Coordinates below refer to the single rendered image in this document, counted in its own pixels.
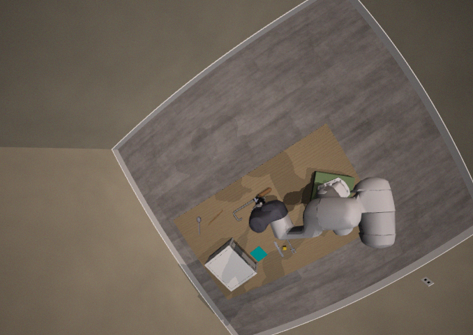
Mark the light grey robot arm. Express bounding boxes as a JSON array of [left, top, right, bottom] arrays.
[[249, 177, 396, 248]]

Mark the steel hook with wooden handle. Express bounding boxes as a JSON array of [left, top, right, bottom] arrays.
[[233, 188, 271, 221]]

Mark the teal square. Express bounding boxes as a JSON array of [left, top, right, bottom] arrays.
[[250, 246, 267, 262]]

